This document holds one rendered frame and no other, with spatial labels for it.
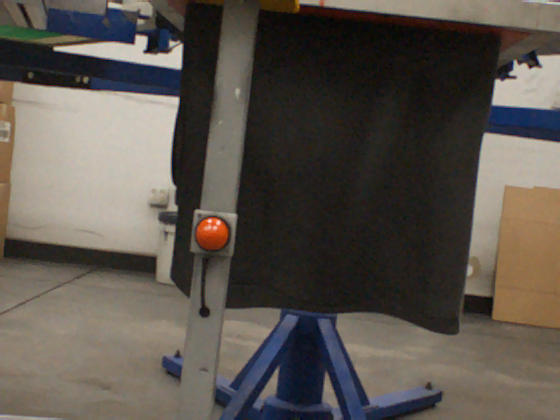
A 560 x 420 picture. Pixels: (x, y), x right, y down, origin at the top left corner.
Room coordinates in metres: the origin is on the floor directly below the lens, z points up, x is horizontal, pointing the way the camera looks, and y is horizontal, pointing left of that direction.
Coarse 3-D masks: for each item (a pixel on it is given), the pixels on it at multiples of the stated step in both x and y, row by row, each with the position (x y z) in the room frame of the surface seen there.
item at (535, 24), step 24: (312, 0) 1.53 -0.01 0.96; (336, 0) 1.53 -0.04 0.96; (360, 0) 1.53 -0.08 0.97; (384, 0) 1.53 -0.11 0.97; (408, 0) 1.53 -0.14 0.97; (432, 0) 1.53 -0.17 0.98; (456, 0) 1.52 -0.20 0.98; (480, 0) 1.52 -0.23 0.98; (504, 0) 1.52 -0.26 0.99; (528, 0) 1.52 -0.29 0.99; (456, 24) 1.56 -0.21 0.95; (480, 24) 1.53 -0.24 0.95; (504, 24) 1.52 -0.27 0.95; (528, 24) 1.52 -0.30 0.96; (552, 24) 1.52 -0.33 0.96; (528, 48) 1.74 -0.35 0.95
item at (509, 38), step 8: (344, 16) 1.59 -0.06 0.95; (352, 16) 1.58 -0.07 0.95; (360, 16) 1.57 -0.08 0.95; (368, 16) 1.57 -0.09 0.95; (376, 16) 1.57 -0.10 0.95; (400, 24) 1.61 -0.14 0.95; (408, 24) 1.60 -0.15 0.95; (416, 24) 1.59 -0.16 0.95; (424, 24) 1.58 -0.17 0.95; (432, 24) 1.57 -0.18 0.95; (440, 24) 1.56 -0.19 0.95; (448, 24) 1.56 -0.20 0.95; (472, 32) 1.61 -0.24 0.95; (480, 32) 1.60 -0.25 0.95; (488, 32) 1.59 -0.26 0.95; (496, 32) 1.58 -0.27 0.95; (504, 32) 1.57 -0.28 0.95; (512, 32) 1.56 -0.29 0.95; (520, 32) 1.56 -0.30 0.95; (504, 40) 1.66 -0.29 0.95; (512, 40) 1.65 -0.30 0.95; (520, 40) 1.64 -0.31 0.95; (504, 48) 1.76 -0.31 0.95
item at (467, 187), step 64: (192, 64) 1.63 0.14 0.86; (256, 64) 1.62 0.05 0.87; (320, 64) 1.62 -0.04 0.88; (384, 64) 1.62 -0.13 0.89; (448, 64) 1.62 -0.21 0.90; (192, 128) 1.63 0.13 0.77; (256, 128) 1.63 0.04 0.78; (320, 128) 1.62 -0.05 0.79; (384, 128) 1.62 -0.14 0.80; (448, 128) 1.62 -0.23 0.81; (192, 192) 1.63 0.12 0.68; (256, 192) 1.64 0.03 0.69; (320, 192) 1.63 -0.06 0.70; (384, 192) 1.64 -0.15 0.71; (448, 192) 1.62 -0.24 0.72; (192, 256) 1.63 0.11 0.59; (256, 256) 1.64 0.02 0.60; (320, 256) 1.63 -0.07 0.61; (384, 256) 1.64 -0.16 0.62; (448, 256) 1.62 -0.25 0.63; (448, 320) 1.62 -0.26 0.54
